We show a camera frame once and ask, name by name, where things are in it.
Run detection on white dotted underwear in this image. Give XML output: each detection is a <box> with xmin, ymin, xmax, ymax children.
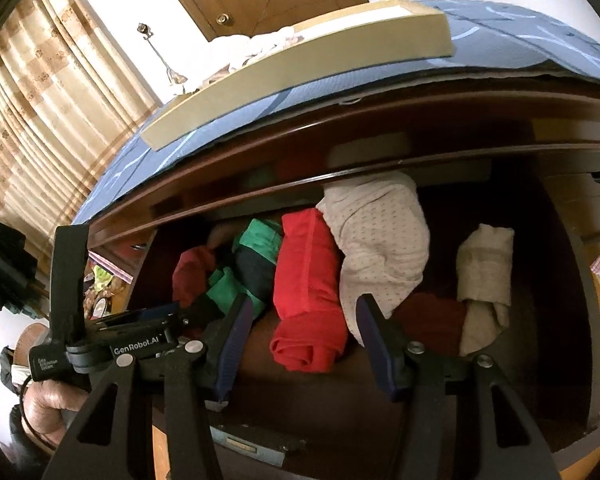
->
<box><xmin>316</xmin><ymin>171</ymin><xmax>430</xmax><ymax>341</ymax></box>

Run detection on small red underwear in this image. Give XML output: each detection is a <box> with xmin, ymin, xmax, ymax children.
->
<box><xmin>172</xmin><ymin>246</ymin><xmax>215</xmax><ymax>309</ymax></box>

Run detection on metal stand lamp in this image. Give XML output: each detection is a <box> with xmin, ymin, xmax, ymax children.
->
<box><xmin>136</xmin><ymin>22</ymin><xmax>190</xmax><ymax>86</ymax></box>

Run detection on dark wooden drawer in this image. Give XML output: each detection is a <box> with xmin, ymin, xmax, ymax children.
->
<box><xmin>124</xmin><ymin>169</ymin><xmax>600</xmax><ymax>480</ymax></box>

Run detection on dark red underwear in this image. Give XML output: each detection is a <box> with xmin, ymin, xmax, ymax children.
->
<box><xmin>390</xmin><ymin>292</ymin><xmax>467</xmax><ymax>358</ymax></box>

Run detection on person's left hand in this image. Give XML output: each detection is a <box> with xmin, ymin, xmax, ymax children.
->
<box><xmin>12</xmin><ymin>322</ymin><xmax>90</xmax><ymax>449</ymax></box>

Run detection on beige underwear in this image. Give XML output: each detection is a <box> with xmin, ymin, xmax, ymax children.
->
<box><xmin>456</xmin><ymin>223</ymin><xmax>515</xmax><ymax>356</ymax></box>

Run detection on cream flat box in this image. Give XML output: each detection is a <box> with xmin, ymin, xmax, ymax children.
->
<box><xmin>140</xmin><ymin>0</ymin><xmax>454</xmax><ymax>151</ymax></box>

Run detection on green and navy underwear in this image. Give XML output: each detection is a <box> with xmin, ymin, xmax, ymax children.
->
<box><xmin>206</xmin><ymin>218</ymin><xmax>283</xmax><ymax>320</ymax></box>

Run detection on dark hanging clothes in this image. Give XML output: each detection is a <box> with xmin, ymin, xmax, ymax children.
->
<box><xmin>0</xmin><ymin>222</ymin><xmax>44</xmax><ymax>320</ymax></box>

